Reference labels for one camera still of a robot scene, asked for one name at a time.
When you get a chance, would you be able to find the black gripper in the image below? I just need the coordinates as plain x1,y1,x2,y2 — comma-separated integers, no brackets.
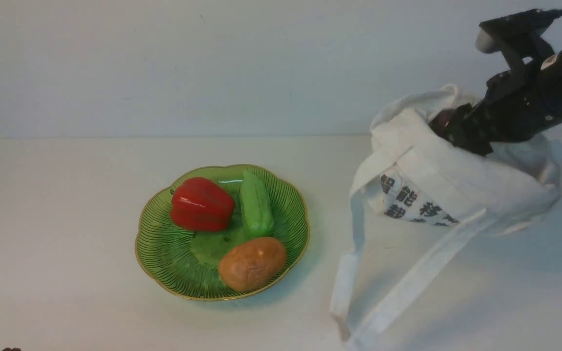
443,71,552,156

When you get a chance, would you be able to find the white cloth tote bag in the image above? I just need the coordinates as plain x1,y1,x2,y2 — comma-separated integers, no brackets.
329,84,562,351

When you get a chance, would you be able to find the dark purple eggplant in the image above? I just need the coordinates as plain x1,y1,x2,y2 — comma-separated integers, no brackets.
429,109,456,138

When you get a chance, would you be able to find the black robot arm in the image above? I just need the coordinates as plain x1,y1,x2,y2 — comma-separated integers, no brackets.
429,51,562,156

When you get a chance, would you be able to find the green cucumber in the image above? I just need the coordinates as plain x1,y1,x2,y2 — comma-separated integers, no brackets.
240,170,274,238

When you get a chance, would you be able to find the green glass scalloped plate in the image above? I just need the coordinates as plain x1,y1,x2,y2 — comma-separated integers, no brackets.
135,164,310,301

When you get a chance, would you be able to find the brown potato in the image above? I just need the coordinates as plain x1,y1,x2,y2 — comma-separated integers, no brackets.
217,237,287,293

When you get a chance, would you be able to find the red bell pepper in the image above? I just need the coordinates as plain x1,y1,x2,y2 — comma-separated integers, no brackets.
169,177,236,233

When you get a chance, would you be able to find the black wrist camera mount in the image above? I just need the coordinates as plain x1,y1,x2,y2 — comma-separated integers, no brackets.
475,9,562,74

